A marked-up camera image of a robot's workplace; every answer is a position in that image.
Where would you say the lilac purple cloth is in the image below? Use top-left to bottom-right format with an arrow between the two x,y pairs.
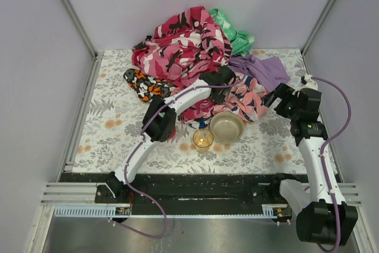
228,54 -> 290,92

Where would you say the pink camouflage cloth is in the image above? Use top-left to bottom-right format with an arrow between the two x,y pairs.
131,5 -> 234,124

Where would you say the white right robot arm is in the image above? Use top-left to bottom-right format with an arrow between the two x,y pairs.
262,82 -> 358,252

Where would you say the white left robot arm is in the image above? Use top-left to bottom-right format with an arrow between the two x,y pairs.
105,66 -> 238,198

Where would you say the pink floral cloth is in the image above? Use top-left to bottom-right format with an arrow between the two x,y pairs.
220,76 -> 268,122

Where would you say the green white tie-dye cloth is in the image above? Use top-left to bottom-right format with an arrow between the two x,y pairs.
208,8 -> 256,56

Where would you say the black orange camouflage cloth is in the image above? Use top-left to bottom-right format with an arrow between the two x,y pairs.
123,68 -> 176,103

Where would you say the beige ceramic bowl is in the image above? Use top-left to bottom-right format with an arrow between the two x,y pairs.
210,111 -> 245,144

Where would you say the amber transparent plastic cup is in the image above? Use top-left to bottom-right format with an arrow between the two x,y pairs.
192,129 -> 214,151

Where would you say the red apple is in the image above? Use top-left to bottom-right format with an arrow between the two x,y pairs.
169,127 -> 176,140

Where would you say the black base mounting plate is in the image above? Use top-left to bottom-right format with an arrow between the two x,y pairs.
95,173 -> 308,204

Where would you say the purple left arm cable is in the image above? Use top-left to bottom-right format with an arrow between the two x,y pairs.
112,73 -> 246,239

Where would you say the aluminium frame rail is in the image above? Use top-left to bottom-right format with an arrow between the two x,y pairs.
41,182 -> 97,206

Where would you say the white slotted cable duct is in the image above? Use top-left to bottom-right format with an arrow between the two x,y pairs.
54,204 -> 131,218

